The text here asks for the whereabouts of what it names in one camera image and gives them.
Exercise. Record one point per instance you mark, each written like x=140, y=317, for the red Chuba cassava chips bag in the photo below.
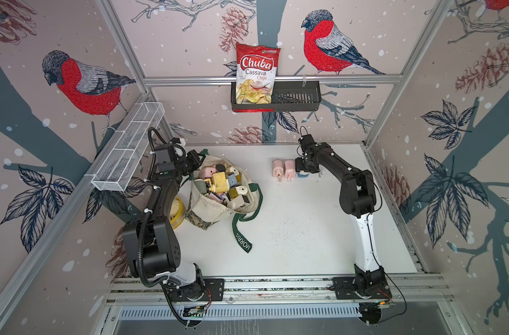
x=255, y=78

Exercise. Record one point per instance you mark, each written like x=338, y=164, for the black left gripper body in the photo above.
x=185, y=165

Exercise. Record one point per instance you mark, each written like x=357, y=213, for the cream green-handled tote bag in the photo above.
x=242, y=203

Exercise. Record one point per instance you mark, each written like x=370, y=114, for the yellow bowl with buns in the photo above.
x=176, y=215

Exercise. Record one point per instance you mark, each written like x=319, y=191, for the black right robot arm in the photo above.
x=358, y=199

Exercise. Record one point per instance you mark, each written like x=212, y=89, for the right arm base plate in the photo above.
x=351, y=288

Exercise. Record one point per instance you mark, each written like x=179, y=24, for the black wire wall basket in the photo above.
x=291, y=97

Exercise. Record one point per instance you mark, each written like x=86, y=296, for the white wire mesh shelf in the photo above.
x=121, y=162

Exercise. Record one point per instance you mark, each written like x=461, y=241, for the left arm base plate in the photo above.
x=210, y=289

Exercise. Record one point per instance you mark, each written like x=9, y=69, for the green pencil sharpener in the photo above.
x=201, y=186

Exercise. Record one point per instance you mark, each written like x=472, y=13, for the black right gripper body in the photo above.
x=300, y=165

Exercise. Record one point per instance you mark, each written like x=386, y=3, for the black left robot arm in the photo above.
x=151, y=246

